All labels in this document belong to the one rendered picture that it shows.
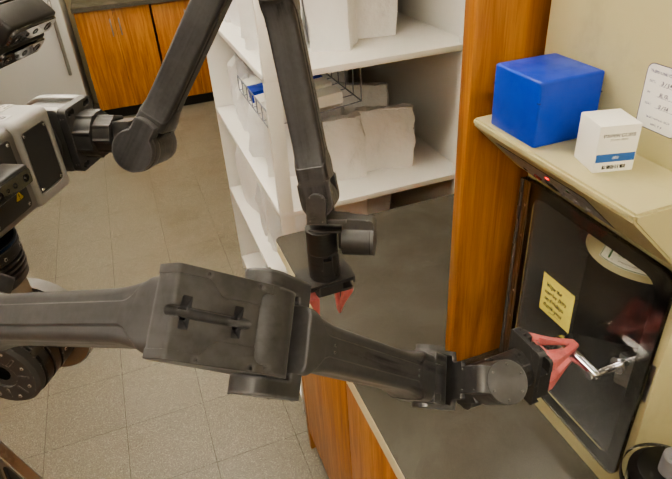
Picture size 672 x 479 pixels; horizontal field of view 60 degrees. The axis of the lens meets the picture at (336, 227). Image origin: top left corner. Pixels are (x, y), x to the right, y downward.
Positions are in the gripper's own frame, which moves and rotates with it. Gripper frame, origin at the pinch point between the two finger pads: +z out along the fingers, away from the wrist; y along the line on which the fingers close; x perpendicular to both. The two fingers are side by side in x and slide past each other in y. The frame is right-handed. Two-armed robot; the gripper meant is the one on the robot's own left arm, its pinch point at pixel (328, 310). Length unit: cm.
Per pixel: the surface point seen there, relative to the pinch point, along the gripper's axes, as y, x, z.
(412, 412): 10.0, -16.7, 16.2
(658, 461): 25, -54, -7
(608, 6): 33, -25, -57
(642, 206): 23, -45, -41
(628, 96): 33, -31, -47
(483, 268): 29.1, -8.8, -6.8
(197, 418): -32, 86, 109
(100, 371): -68, 130, 109
